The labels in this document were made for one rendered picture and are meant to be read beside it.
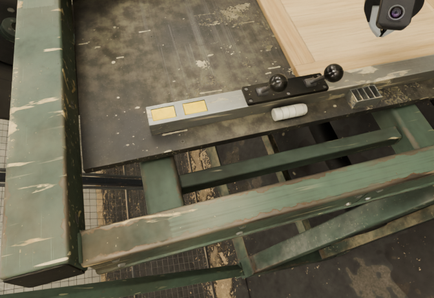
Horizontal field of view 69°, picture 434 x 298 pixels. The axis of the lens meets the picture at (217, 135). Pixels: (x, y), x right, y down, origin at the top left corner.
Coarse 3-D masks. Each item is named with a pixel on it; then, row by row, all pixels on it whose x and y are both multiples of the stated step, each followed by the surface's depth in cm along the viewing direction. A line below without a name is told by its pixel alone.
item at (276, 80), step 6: (270, 78) 61; (276, 78) 60; (282, 78) 60; (270, 84) 61; (276, 84) 60; (282, 84) 60; (258, 90) 71; (264, 90) 69; (276, 90) 61; (282, 90) 61
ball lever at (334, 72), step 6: (330, 66) 63; (336, 66) 62; (324, 72) 64; (330, 72) 62; (336, 72) 62; (342, 72) 62; (312, 78) 73; (318, 78) 69; (324, 78) 67; (330, 78) 63; (336, 78) 62; (306, 84) 73; (312, 84) 73
